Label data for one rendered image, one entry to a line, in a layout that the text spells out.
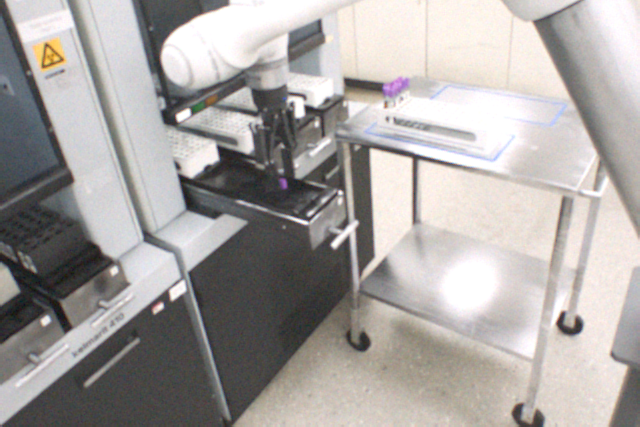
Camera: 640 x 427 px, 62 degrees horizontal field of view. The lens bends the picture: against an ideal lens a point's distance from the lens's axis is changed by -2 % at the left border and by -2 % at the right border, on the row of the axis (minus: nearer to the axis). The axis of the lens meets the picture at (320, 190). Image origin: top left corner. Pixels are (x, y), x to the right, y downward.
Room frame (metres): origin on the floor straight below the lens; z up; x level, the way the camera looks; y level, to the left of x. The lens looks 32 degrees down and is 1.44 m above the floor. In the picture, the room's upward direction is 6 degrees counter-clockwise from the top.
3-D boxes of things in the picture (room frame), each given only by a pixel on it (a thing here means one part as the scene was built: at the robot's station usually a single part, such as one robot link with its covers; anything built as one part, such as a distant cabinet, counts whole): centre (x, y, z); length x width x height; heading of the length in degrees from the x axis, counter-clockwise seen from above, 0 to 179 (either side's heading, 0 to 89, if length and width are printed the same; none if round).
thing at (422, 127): (1.21, -0.31, 0.85); 0.30 x 0.10 x 0.06; 51
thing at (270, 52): (1.05, 0.09, 1.19); 0.13 x 0.11 x 0.16; 146
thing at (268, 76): (1.06, 0.08, 1.08); 0.09 x 0.09 x 0.06
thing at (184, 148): (1.26, 0.39, 0.83); 0.30 x 0.10 x 0.06; 53
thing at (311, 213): (1.15, 0.25, 0.78); 0.73 x 0.14 x 0.09; 53
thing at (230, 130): (1.35, 0.26, 0.83); 0.30 x 0.10 x 0.06; 53
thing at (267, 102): (1.06, 0.08, 1.01); 0.08 x 0.07 x 0.09; 143
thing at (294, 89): (1.59, 0.08, 0.83); 0.30 x 0.10 x 0.06; 53
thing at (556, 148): (1.26, -0.43, 0.41); 0.67 x 0.46 x 0.82; 51
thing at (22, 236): (0.89, 0.57, 0.85); 0.12 x 0.02 x 0.06; 143
